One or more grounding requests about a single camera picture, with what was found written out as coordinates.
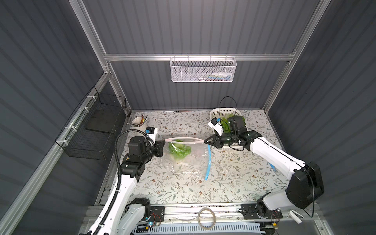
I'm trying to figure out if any white plastic perforated basket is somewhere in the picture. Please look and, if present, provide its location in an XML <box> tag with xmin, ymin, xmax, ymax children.
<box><xmin>208</xmin><ymin>107</ymin><xmax>243</xmax><ymax>150</ymax></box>

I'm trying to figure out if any white pen holder cup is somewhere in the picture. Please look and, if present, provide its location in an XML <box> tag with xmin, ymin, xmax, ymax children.
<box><xmin>130</xmin><ymin>116</ymin><xmax>147</xmax><ymax>132</ymax></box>

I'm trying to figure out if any black wire side basket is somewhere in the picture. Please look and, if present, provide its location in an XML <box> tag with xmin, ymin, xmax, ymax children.
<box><xmin>55</xmin><ymin>89</ymin><xmax>127</xmax><ymax>161</ymax></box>

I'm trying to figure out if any white wire wall basket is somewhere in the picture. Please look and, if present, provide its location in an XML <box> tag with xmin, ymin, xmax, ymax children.
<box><xmin>169</xmin><ymin>56</ymin><xmax>237</xmax><ymax>83</ymax></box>

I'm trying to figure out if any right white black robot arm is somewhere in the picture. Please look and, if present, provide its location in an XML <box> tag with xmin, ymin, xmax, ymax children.
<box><xmin>204</xmin><ymin>116</ymin><xmax>325</xmax><ymax>217</ymax></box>

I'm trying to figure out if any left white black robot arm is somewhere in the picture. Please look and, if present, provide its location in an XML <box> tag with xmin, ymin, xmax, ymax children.
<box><xmin>86</xmin><ymin>136</ymin><xmax>166</xmax><ymax>235</ymax></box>

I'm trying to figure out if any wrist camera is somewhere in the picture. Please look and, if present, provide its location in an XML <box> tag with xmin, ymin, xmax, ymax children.
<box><xmin>208</xmin><ymin>118</ymin><xmax>224</xmax><ymax>136</ymax></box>
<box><xmin>146</xmin><ymin>127</ymin><xmax>158</xmax><ymax>143</ymax></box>

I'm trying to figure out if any beige tape ring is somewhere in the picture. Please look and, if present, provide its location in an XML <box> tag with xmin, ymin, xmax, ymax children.
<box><xmin>197</xmin><ymin>207</ymin><xmax>217</xmax><ymax>230</ymax></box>

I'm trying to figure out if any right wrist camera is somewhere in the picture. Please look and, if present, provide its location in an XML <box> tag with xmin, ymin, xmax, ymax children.
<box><xmin>208</xmin><ymin>118</ymin><xmax>224</xmax><ymax>136</ymax></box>

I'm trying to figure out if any white clip on rail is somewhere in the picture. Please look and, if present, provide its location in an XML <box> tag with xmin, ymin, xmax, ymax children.
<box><xmin>288</xmin><ymin>209</ymin><xmax>304</xmax><ymax>224</ymax></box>

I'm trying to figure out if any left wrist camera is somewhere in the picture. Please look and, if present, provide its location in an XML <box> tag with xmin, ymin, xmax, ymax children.
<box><xmin>146</xmin><ymin>127</ymin><xmax>158</xmax><ymax>143</ymax></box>

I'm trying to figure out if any clear zip-top bag white seal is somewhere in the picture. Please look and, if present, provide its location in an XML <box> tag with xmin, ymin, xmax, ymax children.
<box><xmin>164</xmin><ymin>137</ymin><xmax>209</xmax><ymax>165</ymax></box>

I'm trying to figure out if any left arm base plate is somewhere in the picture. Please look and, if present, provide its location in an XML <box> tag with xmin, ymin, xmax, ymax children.
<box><xmin>125</xmin><ymin>205</ymin><xmax>165</xmax><ymax>223</ymax></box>

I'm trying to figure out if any clear zip-top bag blue seal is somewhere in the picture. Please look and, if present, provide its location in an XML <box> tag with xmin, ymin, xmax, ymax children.
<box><xmin>163</xmin><ymin>142</ymin><xmax>212</xmax><ymax>181</ymax></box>

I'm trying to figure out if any blue pen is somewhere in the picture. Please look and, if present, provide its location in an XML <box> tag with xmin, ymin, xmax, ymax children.
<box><xmin>269</xmin><ymin>163</ymin><xmax>276</xmax><ymax>171</ymax></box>

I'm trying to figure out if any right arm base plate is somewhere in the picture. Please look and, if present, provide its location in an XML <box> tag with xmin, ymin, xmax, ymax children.
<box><xmin>238</xmin><ymin>203</ymin><xmax>283</xmax><ymax>220</ymax></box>

